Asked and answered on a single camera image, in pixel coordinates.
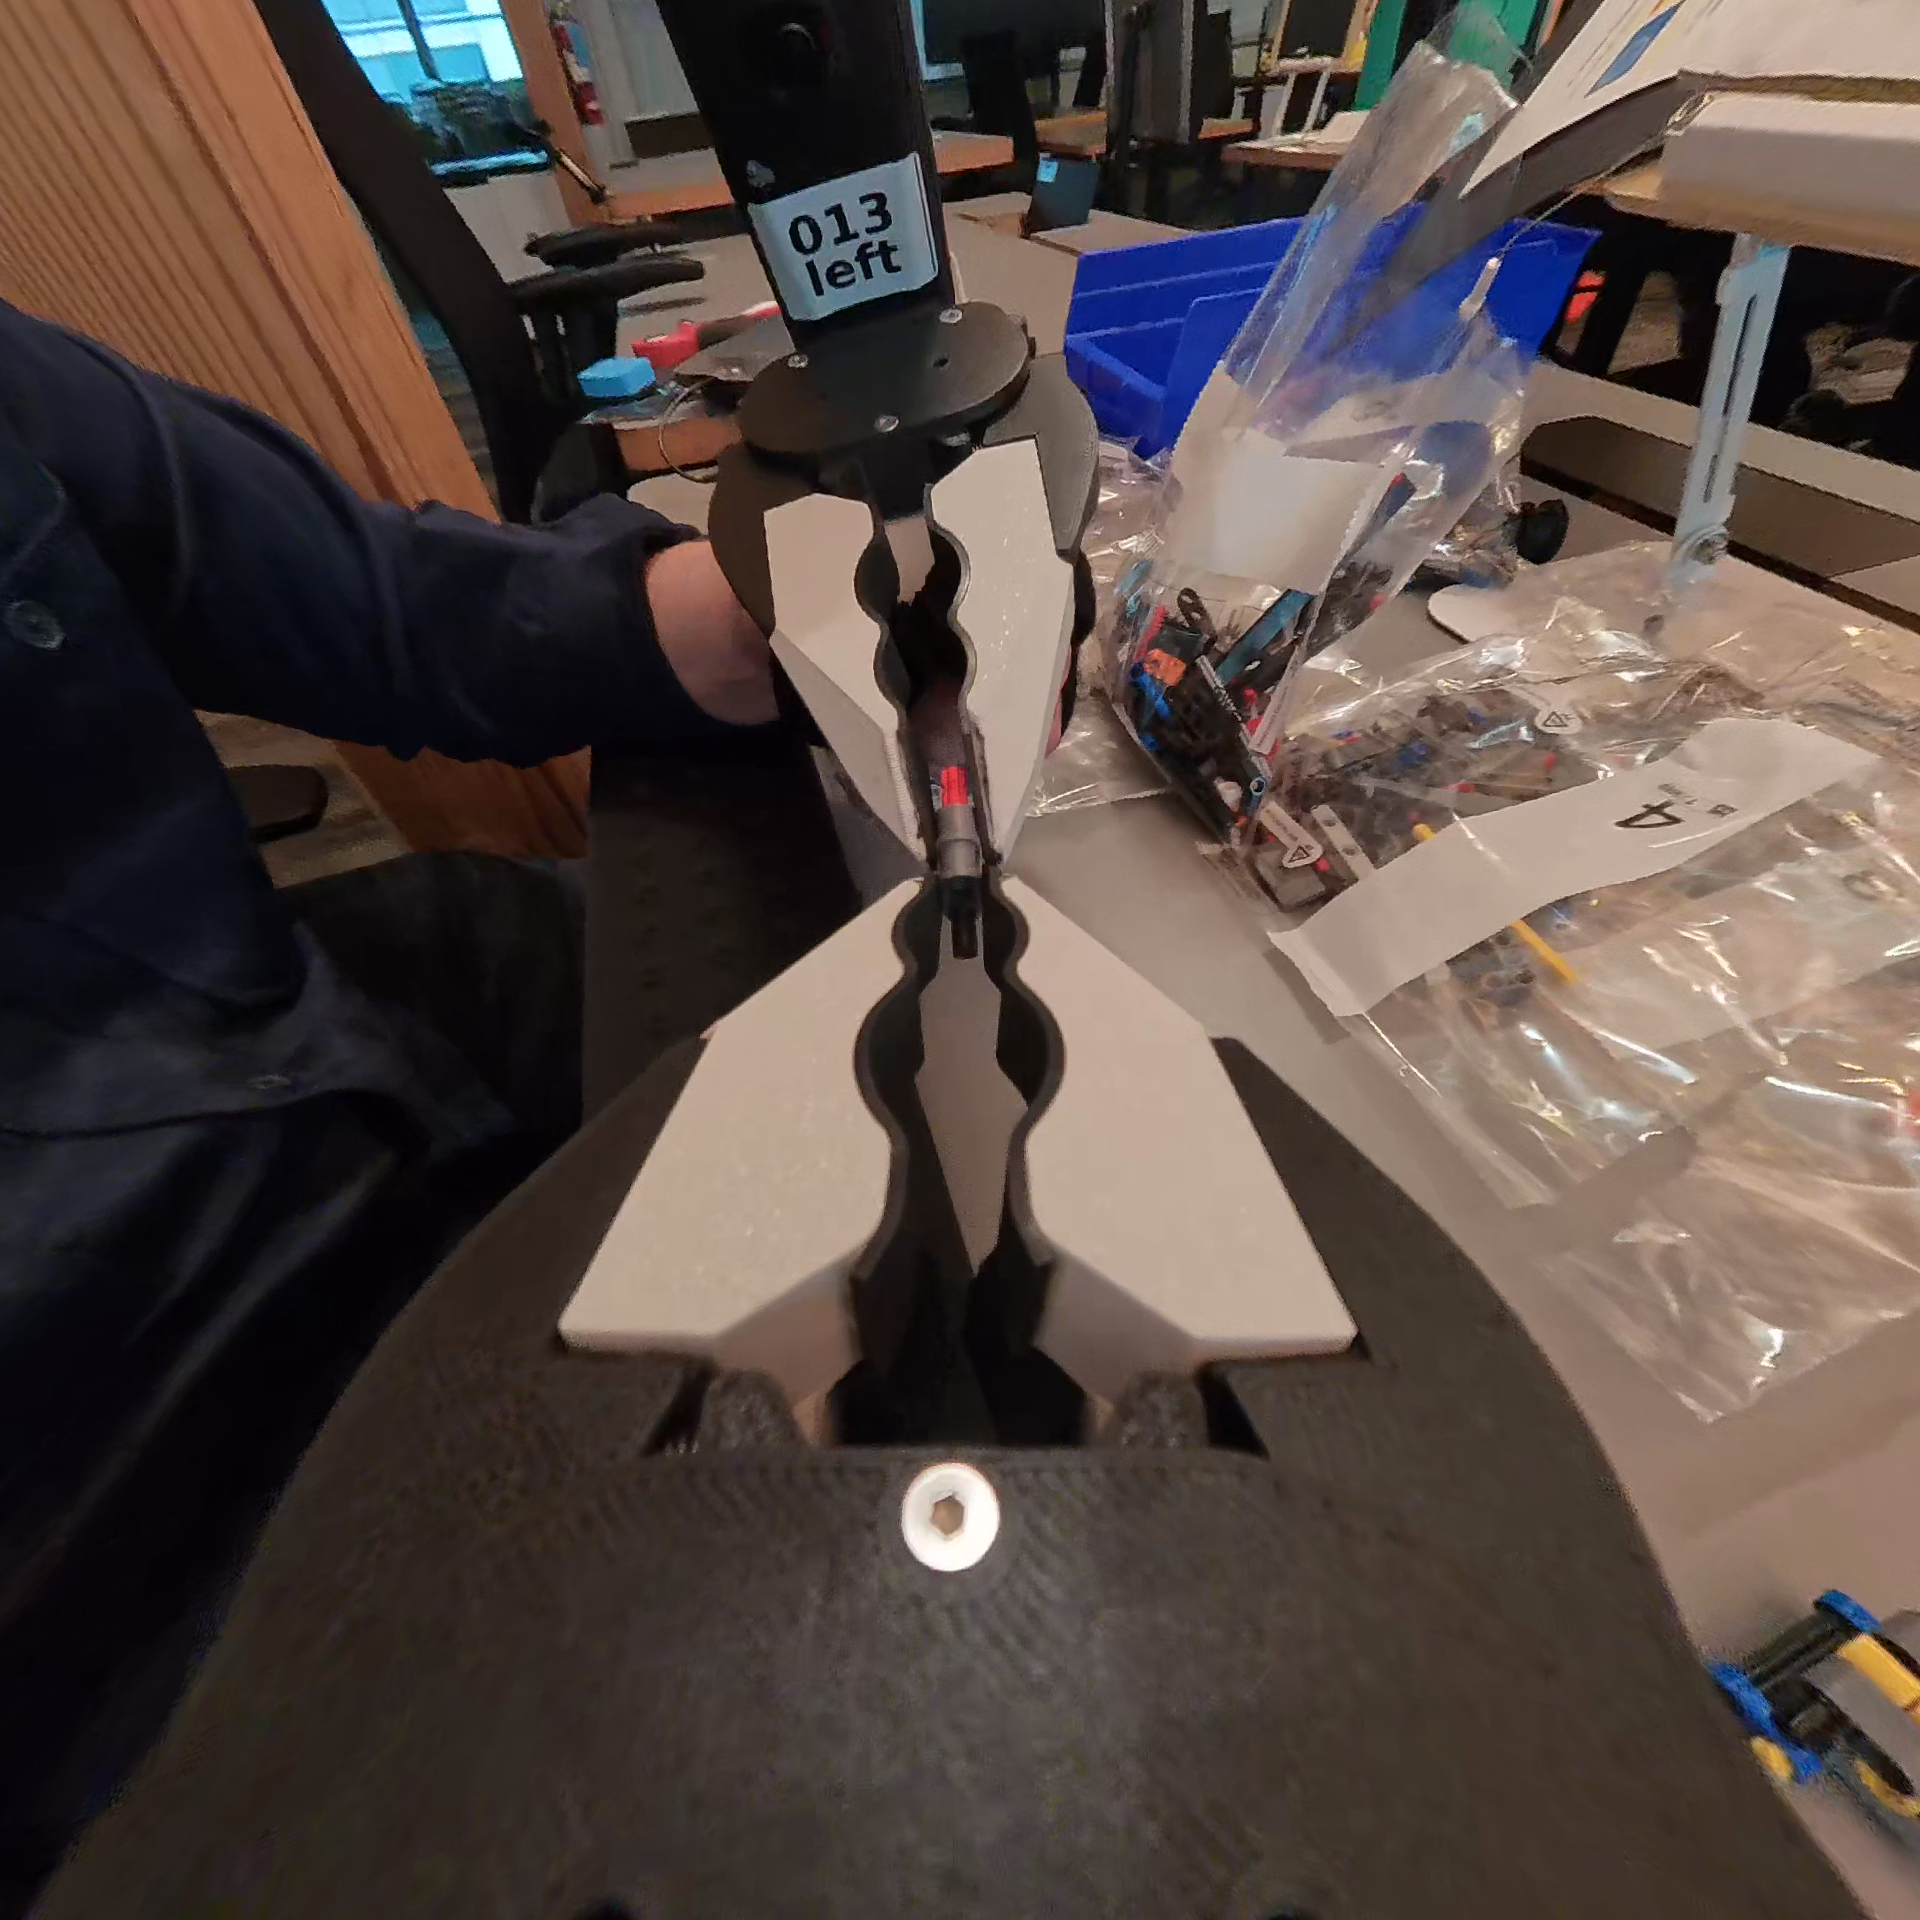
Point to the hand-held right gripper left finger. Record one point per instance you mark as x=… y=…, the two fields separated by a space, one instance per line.
x=706 y=1200

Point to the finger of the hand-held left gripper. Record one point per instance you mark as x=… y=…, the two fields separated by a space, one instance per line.
x=826 y=631
x=1020 y=571

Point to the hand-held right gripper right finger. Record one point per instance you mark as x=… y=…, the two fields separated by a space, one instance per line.
x=1186 y=1200

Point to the red lego pin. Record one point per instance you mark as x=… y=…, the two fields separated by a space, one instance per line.
x=948 y=784

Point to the clear lego parts bag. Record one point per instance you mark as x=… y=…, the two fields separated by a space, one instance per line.
x=1575 y=840
x=1305 y=527
x=1771 y=1246

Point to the black lego pin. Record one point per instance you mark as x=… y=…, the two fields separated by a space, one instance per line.
x=960 y=930

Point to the blue and black lego piece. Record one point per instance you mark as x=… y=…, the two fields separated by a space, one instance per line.
x=1831 y=1695

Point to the person's left hand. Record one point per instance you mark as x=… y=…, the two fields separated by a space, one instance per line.
x=714 y=631

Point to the light blue pad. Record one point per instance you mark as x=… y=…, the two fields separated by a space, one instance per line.
x=618 y=379

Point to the blue plastic bin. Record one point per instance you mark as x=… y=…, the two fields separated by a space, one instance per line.
x=1156 y=331

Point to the dark perforated panel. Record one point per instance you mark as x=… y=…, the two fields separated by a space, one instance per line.
x=706 y=900

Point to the red fire extinguisher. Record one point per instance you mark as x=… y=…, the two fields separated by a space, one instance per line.
x=574 y=69

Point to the black round knob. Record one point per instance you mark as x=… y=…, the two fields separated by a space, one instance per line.
x=1541 y=533

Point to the person's torso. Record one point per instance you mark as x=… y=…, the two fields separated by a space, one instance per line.
x=151 y=750

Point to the empty clear plastic bag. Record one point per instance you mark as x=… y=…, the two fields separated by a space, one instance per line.
x=1725 y=631

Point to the black pointed panel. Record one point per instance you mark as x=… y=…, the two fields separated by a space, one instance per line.
x=1591 y=151

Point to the light blue slotted bar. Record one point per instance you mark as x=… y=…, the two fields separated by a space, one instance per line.
x=1725 y=421

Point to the white printed paper sheet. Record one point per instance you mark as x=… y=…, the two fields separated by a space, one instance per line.
x=1591 y=45

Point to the white rounded container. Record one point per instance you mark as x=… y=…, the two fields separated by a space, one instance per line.
x=1801 y=165

